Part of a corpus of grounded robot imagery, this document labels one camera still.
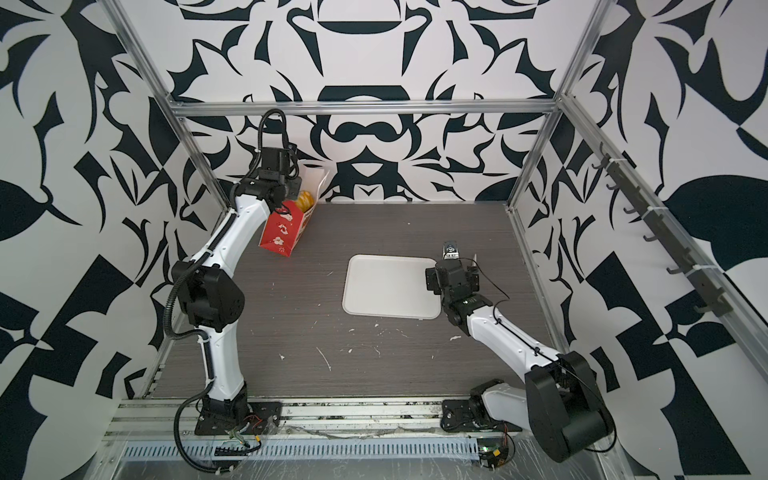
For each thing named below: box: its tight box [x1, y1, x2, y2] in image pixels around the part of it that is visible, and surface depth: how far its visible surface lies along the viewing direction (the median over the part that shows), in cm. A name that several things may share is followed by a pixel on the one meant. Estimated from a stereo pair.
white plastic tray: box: [342, 254, 442, 320], surface depth 101 cm
